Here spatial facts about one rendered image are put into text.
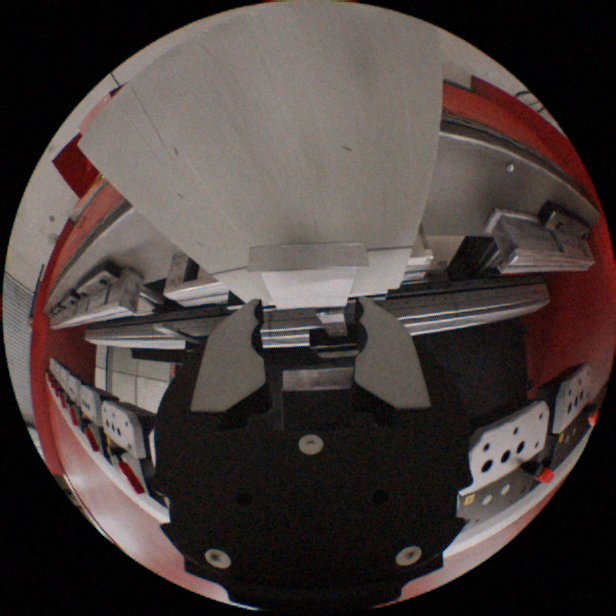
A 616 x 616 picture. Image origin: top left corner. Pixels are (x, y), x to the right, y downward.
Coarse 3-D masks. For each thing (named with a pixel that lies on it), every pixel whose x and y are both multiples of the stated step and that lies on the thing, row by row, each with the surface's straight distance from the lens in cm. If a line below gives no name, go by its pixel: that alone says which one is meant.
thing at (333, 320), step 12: (324, 312) 29; (336, 312) 29; (324, 324) 34; (336, 324) 35; (312, 336) 44; (324, 336) 44; (336, 336) 44; (348, 336) 44; (312, 348) 45; (324, 348) 45; (336, 348) 44; (348, 348) 44
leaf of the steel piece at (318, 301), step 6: (276, 300) 26; (282, 300) 25; (288, 300) 25; (294, 300) 25; (300, 300) 26; (306, 300) 26; (312, 300) 26; (318, 300) 26; (324, 300) 26; (330, 300) 26; (336, 300) 26; (342, 300) 26; (276, 306) 27; (282, 306) 27; (288, 306) 27; (294, 306) 27; (300, 306) 27; (306, 306) 27; (312, 306) 27; (318, 306) 28; (324, 306) 28
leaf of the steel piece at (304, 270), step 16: (256, 256) 16; (272, 256) 16; (288, 256) 16; (304, 256) 16; (320, 256) 16; (336, 256) 16; (352, 256) 16; (256, 272) 16; (272, 272) 20; (288, 272) 20; (304, 272) 20; (320, 272) 20; (336, 272) 20; (352, 272) 20; (272, 288) 23; (288, 288) 22; (304, 288) 23; (320, 288) 23; (336, 288) 23
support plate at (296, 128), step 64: (320, 0) 10; (192, 64) 11; (256, 64) 10; (320, 64) 10; (384, 64) 10; (128, 128) 13; (192, 128) 11; (256, 128) 11; (320, 128) 10; (384, 128) 11; (128, 192) 15; (192, 192) 14; (256, 192) 13; (320, 192) 13; (384, 192) 13; (192, 256) 19; (384, 256) 19
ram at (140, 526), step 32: (64, 448) 153; (576, 448) 55; (96, 480) 85; (96, 512) 136; (128, 512) 67; (160, 512) 46; (512, 512) 42; (128, 544) 107; (160, 544) 62; (480, 544) 43; (192, 576) 68; (448, 576) 49
